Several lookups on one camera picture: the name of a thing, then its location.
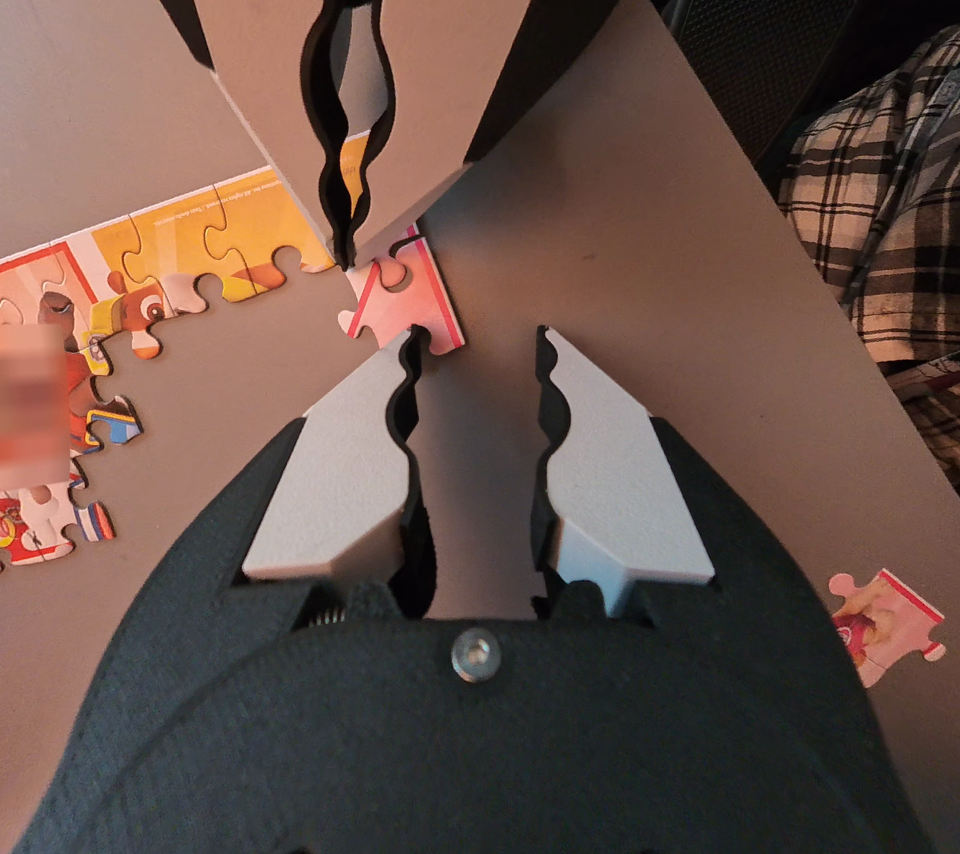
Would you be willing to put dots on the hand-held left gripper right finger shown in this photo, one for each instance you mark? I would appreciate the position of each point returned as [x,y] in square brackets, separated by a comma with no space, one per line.
[622,494]

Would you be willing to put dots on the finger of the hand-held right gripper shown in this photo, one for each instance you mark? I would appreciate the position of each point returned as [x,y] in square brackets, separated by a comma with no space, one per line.
[247,7]
[450,44]

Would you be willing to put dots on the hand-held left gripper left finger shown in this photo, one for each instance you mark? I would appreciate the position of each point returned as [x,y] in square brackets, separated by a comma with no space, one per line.
[337,494]

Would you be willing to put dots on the assembled pink red puzzle section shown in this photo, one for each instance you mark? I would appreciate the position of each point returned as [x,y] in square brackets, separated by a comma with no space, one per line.
[187,224]

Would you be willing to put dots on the pink dog puzzle piece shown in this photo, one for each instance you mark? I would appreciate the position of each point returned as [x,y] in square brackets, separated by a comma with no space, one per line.
[892,629]

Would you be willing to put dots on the plaid shirt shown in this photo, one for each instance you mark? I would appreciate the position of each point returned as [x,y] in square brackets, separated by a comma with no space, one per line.
[885,194]

